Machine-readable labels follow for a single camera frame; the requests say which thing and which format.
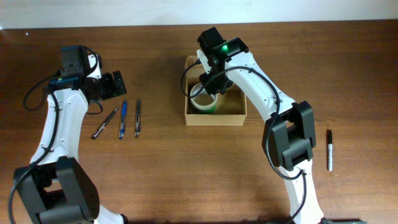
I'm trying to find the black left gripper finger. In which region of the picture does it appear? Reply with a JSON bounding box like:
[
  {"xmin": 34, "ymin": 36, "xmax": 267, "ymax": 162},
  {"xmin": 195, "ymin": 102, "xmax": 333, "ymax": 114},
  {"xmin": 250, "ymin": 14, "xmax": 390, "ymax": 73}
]
[
  {"xmin": 99, "ymin": 73, "xmax": 117, "ymax": 98},
  {"xmin": 113, "ymin": 71, "xmax": 127, "ymax": 95}
]

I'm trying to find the beige masking tape roll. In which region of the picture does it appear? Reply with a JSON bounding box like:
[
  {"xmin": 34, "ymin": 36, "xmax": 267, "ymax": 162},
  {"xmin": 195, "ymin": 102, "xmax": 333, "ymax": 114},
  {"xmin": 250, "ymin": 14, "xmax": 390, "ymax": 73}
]
[{"xmin": 190, "ymin": 83, "xmax": 218, "ymax": 105}]

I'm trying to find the green tape roll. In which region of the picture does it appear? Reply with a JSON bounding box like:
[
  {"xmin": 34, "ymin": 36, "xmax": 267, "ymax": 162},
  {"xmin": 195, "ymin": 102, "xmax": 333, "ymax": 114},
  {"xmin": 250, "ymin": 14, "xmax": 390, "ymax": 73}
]
[{"xmin": 192, "ymin": 104, "xmax": 216, "ymax": 114}]

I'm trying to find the black white marker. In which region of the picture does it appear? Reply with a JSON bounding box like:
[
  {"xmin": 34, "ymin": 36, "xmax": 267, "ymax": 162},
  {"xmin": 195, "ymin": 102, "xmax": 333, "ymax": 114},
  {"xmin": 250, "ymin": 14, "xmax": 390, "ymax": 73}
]
[{"xmin": 326, "ymin": 129, "xmax": 333, "ymax": 172}]

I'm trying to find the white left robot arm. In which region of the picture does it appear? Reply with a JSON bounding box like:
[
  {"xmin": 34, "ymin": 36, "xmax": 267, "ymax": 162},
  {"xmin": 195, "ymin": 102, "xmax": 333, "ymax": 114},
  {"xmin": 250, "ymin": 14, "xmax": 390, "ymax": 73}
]
[{"xmin": 11, "ymin": 71, "xmax": 128, "ymax": 223}]

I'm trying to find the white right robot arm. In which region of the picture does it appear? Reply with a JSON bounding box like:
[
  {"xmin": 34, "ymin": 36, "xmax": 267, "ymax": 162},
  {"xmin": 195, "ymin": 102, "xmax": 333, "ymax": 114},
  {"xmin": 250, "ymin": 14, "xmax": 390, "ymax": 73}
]
[{"xmin": 197, "ymin": 35, "xmax": 325, "ymax": 223}]

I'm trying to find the black slim pen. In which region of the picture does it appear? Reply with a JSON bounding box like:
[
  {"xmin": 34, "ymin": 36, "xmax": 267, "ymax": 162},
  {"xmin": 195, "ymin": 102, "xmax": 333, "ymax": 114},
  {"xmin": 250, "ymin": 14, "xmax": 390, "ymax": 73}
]
[{"xmin": 91, "ymin": 106, "xmax": 119, "ymax": 140}]

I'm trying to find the brown cardboard box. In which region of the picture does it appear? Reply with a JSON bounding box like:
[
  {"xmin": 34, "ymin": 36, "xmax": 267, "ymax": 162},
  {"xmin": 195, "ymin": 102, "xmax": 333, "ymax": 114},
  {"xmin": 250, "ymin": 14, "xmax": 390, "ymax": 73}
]
[{"xmin": 183, "ymin": 55, "xmax": 247, "ymax": 126}]

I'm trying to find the dark grey pen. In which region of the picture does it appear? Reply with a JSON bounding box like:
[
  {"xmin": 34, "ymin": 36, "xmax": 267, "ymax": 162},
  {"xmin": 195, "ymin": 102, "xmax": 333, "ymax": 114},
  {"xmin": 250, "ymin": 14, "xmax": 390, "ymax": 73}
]
[{"xmin": 134, "ymin": 99, "xmax": 141, "ymax": 138}]

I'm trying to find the blue pen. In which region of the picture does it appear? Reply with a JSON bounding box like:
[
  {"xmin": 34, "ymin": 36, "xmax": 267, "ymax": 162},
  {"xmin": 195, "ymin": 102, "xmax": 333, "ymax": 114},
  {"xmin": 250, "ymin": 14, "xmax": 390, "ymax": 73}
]
[{"xmin": 119, "ymin": 100, "xmax": 127, "ymax": 140}]

